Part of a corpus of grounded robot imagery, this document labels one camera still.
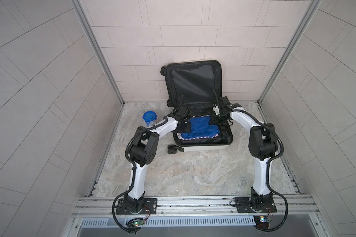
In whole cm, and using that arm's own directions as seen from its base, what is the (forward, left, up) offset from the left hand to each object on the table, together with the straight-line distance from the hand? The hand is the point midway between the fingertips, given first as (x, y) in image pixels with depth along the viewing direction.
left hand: (191, 126), depth 97 cm
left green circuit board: (-52, +24, 0) cm, 58 cm away
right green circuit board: (-51, -32, -3) cm, 60 cm away
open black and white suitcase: (+23, -3, +20) cm, 31 cm away
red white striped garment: (-8, +7, +1) cm, 11 cm away
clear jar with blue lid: (+1, +26, +9) cm, 28 cm away
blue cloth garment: (-2, -6, +1) cm, 6 cm away
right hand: (+2, -13, +2) cm, 13 cm away
